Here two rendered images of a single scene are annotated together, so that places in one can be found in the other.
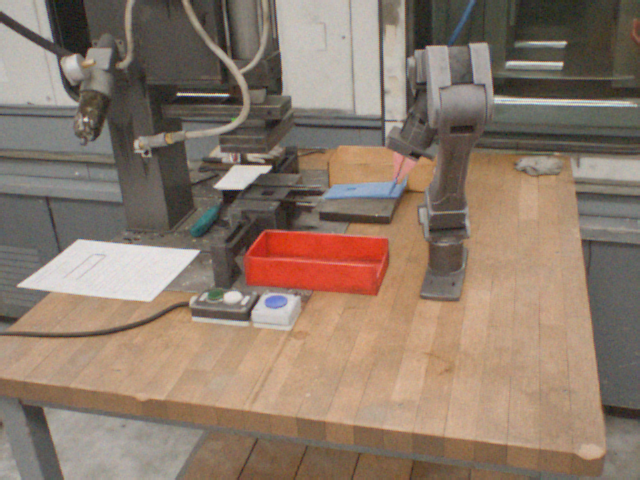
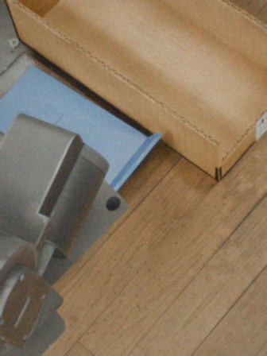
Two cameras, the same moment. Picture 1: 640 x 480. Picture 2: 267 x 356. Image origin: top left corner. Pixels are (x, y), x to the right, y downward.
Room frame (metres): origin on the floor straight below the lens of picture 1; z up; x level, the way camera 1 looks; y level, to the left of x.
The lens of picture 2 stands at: (1.23, -0.41, 1.68)
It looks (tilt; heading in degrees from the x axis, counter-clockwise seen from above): 65 degrees down; 35
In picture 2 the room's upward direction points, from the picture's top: 12 degrees counter-clockwise
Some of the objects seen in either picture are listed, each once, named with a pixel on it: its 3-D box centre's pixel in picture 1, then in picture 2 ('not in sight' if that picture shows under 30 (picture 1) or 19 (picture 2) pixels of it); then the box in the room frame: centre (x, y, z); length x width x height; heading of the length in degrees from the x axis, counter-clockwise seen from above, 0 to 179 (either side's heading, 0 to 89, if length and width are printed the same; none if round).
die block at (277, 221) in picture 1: (268, 210); not in sight; (1.44, 0.11, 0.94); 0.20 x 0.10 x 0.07; 163
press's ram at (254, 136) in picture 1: (220, 82); not in sight; (1.45, 0.18, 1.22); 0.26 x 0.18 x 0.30; 73
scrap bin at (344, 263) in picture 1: (317, 260); not in sight; (1.20, 0.01, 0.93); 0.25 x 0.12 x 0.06; 73
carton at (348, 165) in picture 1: (383, 169); (156, 44); (1.66, -0.17, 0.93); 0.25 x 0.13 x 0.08; 73
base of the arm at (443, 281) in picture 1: (445, 254); not in sight; (1.17, -0.23, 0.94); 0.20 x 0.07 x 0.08; 163
